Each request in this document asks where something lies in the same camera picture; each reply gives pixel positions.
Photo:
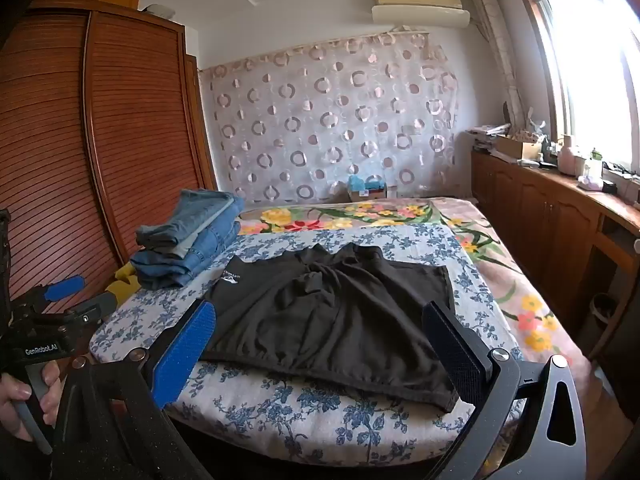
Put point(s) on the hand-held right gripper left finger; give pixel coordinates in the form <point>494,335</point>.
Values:
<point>186,352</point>

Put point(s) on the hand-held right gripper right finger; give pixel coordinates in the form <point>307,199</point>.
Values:
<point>457,347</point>

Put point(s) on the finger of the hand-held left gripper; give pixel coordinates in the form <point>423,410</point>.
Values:
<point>102,304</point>
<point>65,287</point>

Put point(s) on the black pants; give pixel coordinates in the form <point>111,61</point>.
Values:
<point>325,320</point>

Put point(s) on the pale green folded pants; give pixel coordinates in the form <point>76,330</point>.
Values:
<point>192,246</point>

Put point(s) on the person's left hand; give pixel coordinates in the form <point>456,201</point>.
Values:
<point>50,390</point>

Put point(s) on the yellow cloth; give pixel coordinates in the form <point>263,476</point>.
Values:
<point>125,287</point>

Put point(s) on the bed with colourful floral sheet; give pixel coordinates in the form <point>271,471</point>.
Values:
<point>500,265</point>

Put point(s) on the blue denim folded jeans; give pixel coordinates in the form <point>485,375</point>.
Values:
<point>200,260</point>

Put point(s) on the faded grey-blue folded jeans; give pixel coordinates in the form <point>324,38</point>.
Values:
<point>195,215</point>

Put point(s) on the blue floral blanket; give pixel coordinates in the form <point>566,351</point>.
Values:
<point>300,415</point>

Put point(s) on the dark waste bin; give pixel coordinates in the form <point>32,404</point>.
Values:
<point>604,315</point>

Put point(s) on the long wooden sideboard cabinet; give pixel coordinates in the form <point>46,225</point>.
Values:
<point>540,220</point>

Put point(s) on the brown slatted wooden wardrobe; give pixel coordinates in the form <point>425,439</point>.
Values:
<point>75,135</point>

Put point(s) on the small cardboard box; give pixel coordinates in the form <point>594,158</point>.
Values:
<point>370,191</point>

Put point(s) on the open cardboard box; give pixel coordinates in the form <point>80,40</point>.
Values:
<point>520,147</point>

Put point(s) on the stack of papers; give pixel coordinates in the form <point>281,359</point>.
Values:
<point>485,137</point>

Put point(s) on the pink jar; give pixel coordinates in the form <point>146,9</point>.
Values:
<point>566,159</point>

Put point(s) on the sheer curtain with circles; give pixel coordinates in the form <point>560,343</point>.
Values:
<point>325,120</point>

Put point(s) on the patterned window curtain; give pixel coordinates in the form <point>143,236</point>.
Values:
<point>495,45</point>

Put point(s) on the white air conditioner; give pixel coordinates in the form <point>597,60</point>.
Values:
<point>420,5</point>

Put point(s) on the window with wooden frame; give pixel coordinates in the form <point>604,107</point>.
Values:
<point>590,50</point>

